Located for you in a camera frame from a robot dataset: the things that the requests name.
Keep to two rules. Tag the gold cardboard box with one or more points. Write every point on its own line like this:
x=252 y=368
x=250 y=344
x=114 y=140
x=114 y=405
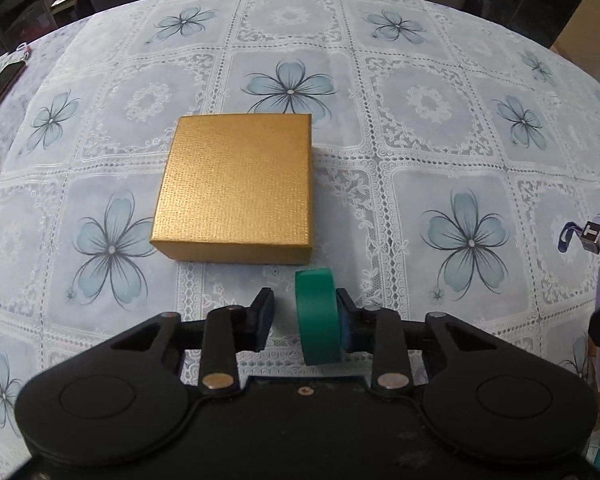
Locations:
x=237 y=188

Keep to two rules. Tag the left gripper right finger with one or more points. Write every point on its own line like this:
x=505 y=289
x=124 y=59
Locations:
x=384 y=335

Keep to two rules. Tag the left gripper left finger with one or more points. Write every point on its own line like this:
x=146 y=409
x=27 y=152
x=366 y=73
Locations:
x=222 y=334

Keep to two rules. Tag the green tape roll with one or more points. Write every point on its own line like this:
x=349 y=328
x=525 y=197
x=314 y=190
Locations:
x=318 y=316

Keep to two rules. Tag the floral lace tablecloth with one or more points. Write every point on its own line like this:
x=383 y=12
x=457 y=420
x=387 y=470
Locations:
x=448 y=154

